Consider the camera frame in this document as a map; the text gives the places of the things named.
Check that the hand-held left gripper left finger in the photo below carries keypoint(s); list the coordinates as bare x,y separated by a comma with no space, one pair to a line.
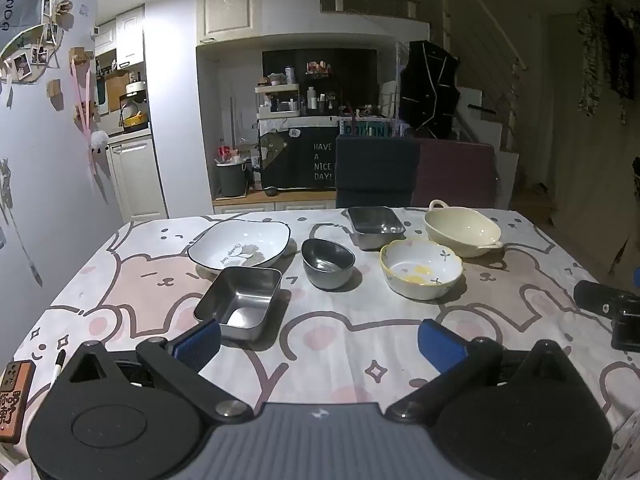
200,344

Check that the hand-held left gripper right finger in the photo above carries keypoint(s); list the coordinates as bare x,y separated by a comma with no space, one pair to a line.
440,345

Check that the steel rectangular container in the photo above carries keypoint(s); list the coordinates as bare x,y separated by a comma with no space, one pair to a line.
240,300
375,225

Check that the yellow-rimmed floral bowl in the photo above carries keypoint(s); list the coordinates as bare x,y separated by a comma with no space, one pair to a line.
420,267

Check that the bear printed tablecloth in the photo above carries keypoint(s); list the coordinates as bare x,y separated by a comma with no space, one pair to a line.
150,285

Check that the dark round steel bowl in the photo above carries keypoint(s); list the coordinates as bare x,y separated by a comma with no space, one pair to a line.
327,265

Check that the black marker pen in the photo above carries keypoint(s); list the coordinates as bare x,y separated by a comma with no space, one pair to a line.
59,364

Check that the low cabinet with wooden top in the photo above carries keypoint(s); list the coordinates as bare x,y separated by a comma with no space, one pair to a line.
270,202

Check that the grey trash bin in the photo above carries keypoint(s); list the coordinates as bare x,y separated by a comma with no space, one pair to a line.
231,180

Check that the purple chair cushion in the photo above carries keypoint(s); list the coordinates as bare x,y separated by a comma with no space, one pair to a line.
455,172

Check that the white tall cabinet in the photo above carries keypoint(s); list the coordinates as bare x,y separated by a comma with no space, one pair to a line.
137,180

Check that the navy chair cushion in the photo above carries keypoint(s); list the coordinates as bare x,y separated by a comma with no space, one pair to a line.
377,170

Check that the black cloth with white lettering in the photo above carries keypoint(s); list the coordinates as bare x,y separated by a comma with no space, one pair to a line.
300,160

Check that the hanging patterned clothes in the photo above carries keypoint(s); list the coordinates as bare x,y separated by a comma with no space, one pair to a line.
602,55

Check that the colourful lettered sign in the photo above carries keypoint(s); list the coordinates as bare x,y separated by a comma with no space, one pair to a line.
365,130

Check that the white pompom with pink ribbon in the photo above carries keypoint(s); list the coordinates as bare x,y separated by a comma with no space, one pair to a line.
98,139

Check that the yellow pot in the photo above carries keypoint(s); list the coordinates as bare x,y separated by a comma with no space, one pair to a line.
136,120

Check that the white shelf rack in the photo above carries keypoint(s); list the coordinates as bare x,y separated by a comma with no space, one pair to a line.
277,102

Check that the staircase railing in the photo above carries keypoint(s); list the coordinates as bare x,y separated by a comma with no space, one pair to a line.
450,15

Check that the white upper cabinet door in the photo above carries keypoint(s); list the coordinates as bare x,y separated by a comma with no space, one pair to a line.
229,7

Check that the wall photo collage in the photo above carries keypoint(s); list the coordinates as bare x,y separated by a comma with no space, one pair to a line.
30,35

